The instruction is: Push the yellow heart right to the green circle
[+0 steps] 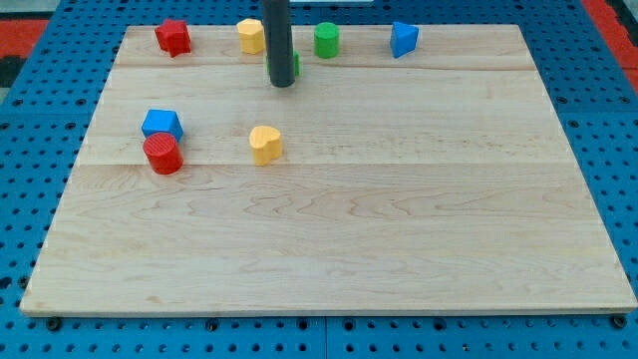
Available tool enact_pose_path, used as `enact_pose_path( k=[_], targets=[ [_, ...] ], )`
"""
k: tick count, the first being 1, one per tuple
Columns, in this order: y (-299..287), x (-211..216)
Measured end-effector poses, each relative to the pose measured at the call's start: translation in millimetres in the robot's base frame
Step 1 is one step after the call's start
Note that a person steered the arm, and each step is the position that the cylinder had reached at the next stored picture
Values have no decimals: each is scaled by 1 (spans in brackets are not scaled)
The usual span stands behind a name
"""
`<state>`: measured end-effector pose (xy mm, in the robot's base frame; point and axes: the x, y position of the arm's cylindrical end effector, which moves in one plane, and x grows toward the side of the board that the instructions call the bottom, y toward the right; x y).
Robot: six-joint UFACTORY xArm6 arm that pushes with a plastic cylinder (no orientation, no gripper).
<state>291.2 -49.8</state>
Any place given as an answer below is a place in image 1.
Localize yellow heart block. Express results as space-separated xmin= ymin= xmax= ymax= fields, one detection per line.
xmin=249 ymin=126 xmax=283 ymax=167

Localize wooden board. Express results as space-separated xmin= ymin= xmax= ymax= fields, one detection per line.
xmin=21 ymin=25 xmax=637 ymax=318

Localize green block behind rod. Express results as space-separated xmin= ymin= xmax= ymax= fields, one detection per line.
xmin=265 ymin=50 xmax=302 ymax=77

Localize green cylinder block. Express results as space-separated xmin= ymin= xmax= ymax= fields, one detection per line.
xmin=314 ymin=22 xmax=340 ymax=59

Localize red cylinder block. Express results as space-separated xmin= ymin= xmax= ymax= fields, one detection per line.
xmin=143 ymin=132 xmax=183 ymax=175

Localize yellow hexagon block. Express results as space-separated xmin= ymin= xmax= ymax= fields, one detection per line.
xmin=236 ymin=19 xmax=265 ymax=55

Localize blue triangle block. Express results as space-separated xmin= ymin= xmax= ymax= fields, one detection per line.
xmin=390 ymin=22 xmax=420 ymax=59

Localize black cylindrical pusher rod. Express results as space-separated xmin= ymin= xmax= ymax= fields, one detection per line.
xmin=261 ymin=0 xmax=295 ymax=88

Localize blue cube block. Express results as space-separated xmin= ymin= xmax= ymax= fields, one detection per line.
xmin=141 ymin=109 xmax=183 ymax=143

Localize red star block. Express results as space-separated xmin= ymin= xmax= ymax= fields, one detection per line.
xmin=155 ymin=19 xmax=191 ymax=58

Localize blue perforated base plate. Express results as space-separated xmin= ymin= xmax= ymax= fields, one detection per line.
xmin=1 ymin=0 xmax=637 ymax=358

